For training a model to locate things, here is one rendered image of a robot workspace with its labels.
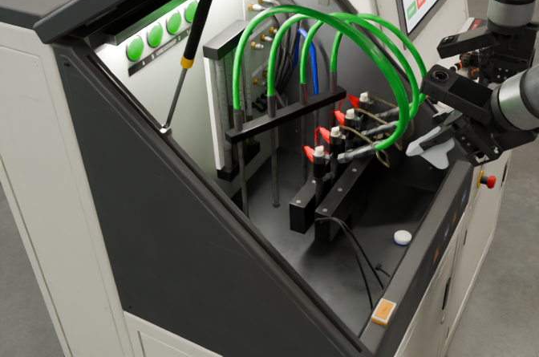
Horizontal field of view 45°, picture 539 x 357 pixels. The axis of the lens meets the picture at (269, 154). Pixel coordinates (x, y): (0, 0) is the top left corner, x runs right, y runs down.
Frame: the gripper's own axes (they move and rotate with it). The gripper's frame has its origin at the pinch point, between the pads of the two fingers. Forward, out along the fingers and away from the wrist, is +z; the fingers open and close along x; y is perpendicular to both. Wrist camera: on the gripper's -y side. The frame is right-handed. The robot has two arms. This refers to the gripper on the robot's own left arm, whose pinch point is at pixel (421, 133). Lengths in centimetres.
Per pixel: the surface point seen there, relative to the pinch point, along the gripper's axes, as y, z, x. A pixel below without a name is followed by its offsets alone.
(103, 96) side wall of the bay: -39, 19, -28
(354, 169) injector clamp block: 5.8, 44.7, 12.8
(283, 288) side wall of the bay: 4.7, 19.5, -28.4
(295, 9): -29.2, 14.8, 8.7
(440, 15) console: -3, 58, 78
